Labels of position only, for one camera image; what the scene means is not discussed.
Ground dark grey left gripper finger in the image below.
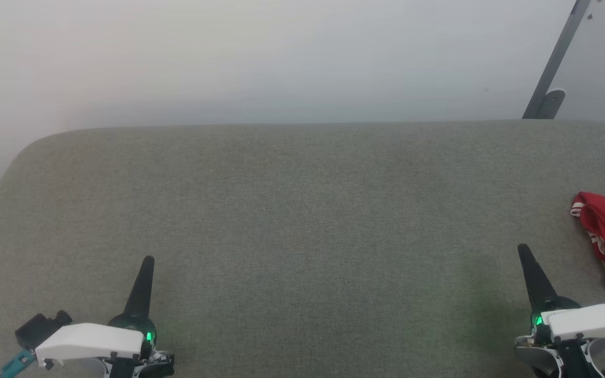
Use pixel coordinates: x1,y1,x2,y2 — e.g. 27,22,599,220
123,255,155,319

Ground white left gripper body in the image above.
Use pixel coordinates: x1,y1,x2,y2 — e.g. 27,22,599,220
35,313,175,378

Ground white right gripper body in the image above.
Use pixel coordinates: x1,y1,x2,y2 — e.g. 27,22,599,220
514,296,605,378

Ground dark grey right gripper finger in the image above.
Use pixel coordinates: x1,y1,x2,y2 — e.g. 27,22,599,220
517,243,560,311

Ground grey fabric sofa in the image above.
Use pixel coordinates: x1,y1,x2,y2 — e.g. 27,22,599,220
0,120,605,378

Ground teal camera cable connector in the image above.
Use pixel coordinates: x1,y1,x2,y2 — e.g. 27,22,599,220
0,349,36,378

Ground grey metal pole with bracket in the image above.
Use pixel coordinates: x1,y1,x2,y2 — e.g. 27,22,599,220
521,0,593,120

